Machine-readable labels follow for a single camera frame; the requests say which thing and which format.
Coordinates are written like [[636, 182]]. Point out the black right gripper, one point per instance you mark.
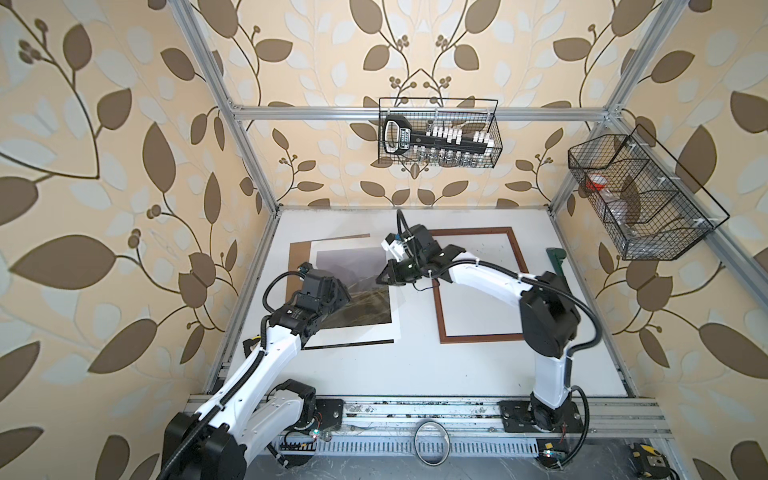
[[391, 269]]

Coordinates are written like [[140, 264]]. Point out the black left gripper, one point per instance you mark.
[[340, 291]]

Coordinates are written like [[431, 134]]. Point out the mountain landscape photo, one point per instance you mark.
[[356, 263]]

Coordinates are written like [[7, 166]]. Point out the white passe-partout mat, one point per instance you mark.
[[336, 338]]

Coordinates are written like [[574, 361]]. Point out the brown wooden picture frame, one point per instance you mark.
[[465, 314]]

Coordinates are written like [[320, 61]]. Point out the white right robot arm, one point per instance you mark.
[[555, 324]]

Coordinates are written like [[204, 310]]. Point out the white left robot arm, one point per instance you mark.
[[224, 435]]

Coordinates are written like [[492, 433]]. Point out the brown cardboard backing board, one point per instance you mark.
[[299, 253]]

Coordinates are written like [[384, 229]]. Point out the yellow black tape measure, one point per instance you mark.
[[251, 345], [648, 462]]

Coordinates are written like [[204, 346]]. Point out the black socket set holder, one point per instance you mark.
[[400, 136]]

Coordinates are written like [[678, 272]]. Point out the red capped clear container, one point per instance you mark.
[[595, 183]]

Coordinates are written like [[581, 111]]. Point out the yellow black tape measure right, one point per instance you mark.
[[648, 462]]

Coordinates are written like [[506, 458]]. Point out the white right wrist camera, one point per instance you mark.
[[398, 246]]

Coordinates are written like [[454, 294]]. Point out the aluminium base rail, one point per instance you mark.
[[452, 427]]

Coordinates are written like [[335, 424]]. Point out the black wire basket back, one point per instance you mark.
[[469, 113]]

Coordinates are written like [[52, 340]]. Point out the black wire basket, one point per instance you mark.
[[469, 113], [656, 207]]

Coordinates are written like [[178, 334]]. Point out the aluminium cage frame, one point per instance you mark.
[[689, 76]]

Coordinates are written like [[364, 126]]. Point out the black wire basket right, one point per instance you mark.
[[656, 207]]

